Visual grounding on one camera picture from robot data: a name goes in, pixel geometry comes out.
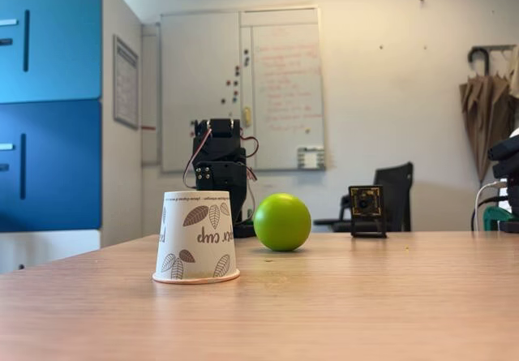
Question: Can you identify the green foam ball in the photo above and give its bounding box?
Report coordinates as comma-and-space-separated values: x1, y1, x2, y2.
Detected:
252, 192, 312, 252

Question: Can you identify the paper cup with leaf print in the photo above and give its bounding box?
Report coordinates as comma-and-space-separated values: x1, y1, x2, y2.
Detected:
152, 189, 241, 285

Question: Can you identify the small webcam on black stand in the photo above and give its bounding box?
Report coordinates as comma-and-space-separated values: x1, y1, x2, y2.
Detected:
348, 185, 388, 239

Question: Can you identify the black office chair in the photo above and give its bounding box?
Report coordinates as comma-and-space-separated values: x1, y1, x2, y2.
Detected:
313, 161, 414, 233

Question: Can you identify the framed notice sheet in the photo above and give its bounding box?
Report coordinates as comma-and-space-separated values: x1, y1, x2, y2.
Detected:
112, 34, 140, 130

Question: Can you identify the blue and grey locker cabinet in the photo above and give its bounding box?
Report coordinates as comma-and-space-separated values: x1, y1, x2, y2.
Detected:
0, 0, 144, 275

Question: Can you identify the brown folded umbrella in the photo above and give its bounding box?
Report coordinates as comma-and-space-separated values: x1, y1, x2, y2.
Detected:
458, 46, 519, 183

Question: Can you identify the green table clamp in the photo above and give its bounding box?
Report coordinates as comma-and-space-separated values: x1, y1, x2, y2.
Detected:
483, 205, 513, 232

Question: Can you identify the wall whiteboard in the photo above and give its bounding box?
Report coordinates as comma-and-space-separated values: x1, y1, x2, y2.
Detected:
159, 6, 328, 174

